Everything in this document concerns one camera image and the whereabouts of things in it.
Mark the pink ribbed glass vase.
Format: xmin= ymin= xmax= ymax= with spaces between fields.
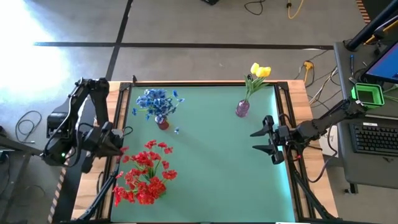
xmin=235 ymin=99 xmax=251 ymax=118

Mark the black floor mat striped edge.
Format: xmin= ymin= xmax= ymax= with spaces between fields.
xmin=46 ymin=149 xmax=94 ymax=224

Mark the black keyboard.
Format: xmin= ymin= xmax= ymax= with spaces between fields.
xmin=348 ymin=123 xmax=398 ymax=157

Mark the red ribbed glass vase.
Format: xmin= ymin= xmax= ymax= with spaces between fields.
xmin=156 ymin=118 xmax=170 ymax=131

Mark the black floor cable loop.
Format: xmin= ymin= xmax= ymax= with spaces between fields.
xmin=14 ymin=110 xmax=43 ymax=144

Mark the grey computer desk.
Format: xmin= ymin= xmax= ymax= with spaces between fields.
xmin=333 ymin=40 xmax=398 ymax=116

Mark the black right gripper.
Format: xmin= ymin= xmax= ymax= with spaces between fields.
xmin=249 ymin=114 xmax=292 ymax=165

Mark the green table mat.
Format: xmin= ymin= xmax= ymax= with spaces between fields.
xmin=110 ymin=85 xmax=295 ymax=223

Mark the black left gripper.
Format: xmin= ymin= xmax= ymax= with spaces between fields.
xmin=96 ymin=121 xmax=124 ymax=156

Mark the yellow plug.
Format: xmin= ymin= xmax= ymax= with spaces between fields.
xmin=303 ymin=60 xmax=315 ymax=78

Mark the yellow power cord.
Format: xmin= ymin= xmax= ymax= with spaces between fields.
xmin=285 ymin=0 xmax=305 ymax=20

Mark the grey keyboard desk surface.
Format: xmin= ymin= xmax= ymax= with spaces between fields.
xmin=335 ymin=113 xmax=398 ymax=190

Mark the yellow artificial tulip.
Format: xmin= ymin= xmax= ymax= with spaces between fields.
xmin=245 ymin=67 xmax=267 ymax=103
xmin=244 ymin=62 xmax=261 ymax=103
xmin=247 ymin=66 xmax=272 ymax=103

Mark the green plastic box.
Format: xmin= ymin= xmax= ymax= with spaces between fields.
xmin=351 ymin=82 xmax=386 ymax=110

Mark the grey desk leg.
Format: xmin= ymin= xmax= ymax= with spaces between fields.
xmin=0 ymin=135 xmax=44 ymax=161

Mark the white paper sheet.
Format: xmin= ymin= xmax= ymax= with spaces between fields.
xmin=318 ymin=124 xmax=340 ymax=159

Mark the computer monitor blue screen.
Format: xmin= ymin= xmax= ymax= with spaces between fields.
xmin=362 ymin=42 xmax=398 ymax=85

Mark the black frame strut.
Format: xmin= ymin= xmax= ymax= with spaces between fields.
xmin=76 ymin=161 xmax=122 ymax=222
xmin=284 ymin=161 xmax=340 ymax=222

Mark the black monitor stand pole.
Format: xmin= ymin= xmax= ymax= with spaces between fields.
xmin=345 ymin=0 xmax=398 ymax=52

